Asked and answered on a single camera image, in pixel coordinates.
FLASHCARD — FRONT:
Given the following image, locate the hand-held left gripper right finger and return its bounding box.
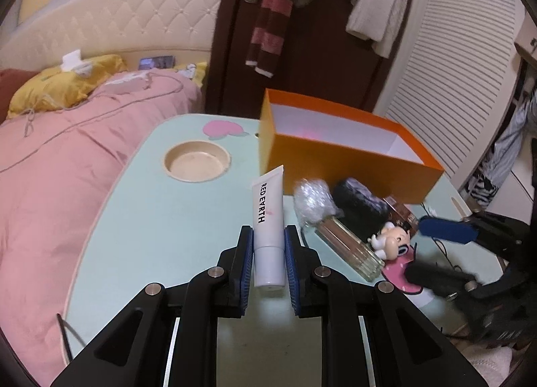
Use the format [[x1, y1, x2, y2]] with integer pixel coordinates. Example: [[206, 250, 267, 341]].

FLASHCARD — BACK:
[[284, 225, 489, 387]]

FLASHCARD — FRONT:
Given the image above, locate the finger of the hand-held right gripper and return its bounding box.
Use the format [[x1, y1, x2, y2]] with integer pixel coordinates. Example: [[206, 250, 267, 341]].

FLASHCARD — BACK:
[[405, 263, 479, 299], [419, 215, 496, 245]]

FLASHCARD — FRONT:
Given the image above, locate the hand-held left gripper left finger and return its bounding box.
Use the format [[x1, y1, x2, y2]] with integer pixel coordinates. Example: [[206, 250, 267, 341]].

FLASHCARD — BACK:
[[50, 225, 256, 387]]

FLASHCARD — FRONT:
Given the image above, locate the white cosmetic tube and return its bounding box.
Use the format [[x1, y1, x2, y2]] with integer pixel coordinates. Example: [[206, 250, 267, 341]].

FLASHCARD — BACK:
[[251, 164, 286, 290]]

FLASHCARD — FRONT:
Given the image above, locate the cartoon mouse figurine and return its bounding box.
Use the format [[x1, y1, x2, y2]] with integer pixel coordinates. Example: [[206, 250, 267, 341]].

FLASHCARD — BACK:
[[368, 221, 414, 262]]

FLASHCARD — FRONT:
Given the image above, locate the clear glass bottle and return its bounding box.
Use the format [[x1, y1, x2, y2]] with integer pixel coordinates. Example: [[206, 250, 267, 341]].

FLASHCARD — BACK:
[[312, 215, 386, 282]]

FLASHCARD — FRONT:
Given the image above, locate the orange cardboard box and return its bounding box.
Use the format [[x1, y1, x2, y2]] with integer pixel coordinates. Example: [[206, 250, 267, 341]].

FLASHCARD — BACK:
[[258, 89, 445, 205]]

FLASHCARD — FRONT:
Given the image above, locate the brown snack box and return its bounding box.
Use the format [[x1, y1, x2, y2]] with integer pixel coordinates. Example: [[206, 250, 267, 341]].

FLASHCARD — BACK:
[[383, 196, 420, 241]]

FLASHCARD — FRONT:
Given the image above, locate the black fuzzy pouch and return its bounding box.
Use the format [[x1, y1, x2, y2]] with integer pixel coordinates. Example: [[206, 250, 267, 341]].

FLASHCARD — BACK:
[[333, 178, 391, 237]]

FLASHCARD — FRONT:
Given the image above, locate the hanging grey clothing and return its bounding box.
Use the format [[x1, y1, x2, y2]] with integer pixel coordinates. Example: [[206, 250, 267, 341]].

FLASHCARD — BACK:
[[459, 89, 537, 207]]

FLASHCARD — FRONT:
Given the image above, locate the white louvered closet door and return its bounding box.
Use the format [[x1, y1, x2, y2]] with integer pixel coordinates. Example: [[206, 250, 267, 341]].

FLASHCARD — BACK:
[[373, 0, 527, 190]]

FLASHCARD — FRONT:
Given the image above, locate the yellow pillow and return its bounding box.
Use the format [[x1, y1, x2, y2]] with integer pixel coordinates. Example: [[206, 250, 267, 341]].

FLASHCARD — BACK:
[[7, 55, 129, 119], [174, 62, 209, 88]]

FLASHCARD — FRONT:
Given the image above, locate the pink duvet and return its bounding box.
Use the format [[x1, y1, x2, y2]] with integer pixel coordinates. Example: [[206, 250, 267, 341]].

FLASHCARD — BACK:
[[0, 68, 204, 375]]

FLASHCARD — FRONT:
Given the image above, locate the dark brown door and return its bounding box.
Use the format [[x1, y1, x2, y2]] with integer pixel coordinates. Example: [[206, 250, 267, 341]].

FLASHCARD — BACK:
[[203, 0, 424, 115]]

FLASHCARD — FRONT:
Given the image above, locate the dark smartphone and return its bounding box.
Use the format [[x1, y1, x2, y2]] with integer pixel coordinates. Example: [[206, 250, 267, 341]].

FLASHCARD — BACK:
[[138, 55, 175, 70]]

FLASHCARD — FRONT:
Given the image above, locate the white knit sweater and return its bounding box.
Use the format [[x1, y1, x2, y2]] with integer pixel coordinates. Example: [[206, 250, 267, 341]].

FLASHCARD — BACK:
[[323, 0, 414, 58]]

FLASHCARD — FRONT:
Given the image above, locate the striped maroon scarf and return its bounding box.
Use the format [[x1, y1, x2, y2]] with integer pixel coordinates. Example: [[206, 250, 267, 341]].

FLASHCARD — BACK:
[[245, 0, 296, 77]]

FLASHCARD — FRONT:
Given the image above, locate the white tissue pack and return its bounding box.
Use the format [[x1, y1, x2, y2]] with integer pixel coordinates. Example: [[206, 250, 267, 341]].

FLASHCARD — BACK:
[[62, 49, 93, 75]]

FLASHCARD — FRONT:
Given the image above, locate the cream tufted headboard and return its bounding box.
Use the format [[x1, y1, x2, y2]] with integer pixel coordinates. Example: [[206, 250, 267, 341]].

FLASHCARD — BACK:
[[0, 0, 225, 73]]

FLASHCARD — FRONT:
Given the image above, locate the dark red pillow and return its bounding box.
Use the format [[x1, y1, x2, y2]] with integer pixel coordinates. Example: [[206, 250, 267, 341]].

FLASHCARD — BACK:
[[0, 69, 40, 119]]

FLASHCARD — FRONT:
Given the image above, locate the black cable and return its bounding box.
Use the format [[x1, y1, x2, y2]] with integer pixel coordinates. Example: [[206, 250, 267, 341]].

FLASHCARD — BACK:
[[56, 313, 87, 360]]

